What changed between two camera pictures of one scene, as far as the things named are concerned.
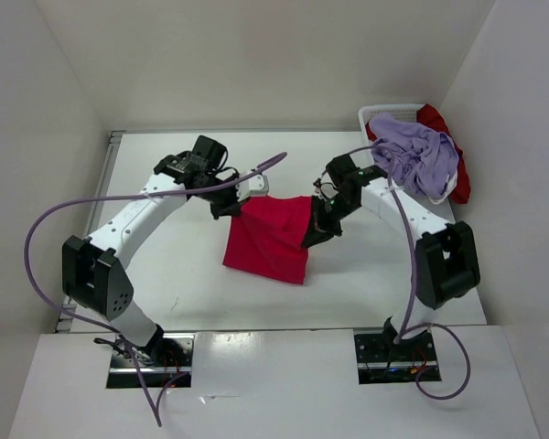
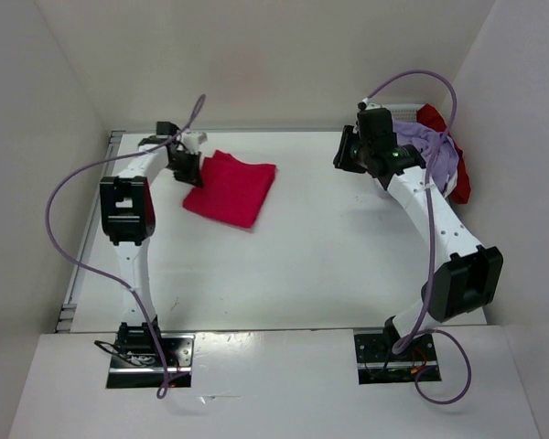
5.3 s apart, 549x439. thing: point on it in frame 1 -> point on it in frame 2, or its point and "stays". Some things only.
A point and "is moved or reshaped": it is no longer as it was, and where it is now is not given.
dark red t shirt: (429, 115) stays
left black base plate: (165, 357) stays
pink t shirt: (267, 235) is moved or reshaped
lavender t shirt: (418, 157) stays
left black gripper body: (221, 199) -> (183, 165)
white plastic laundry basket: (407, 112) stays
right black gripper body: (335, 208) -> (349, 155)
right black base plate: (382, 359) stays
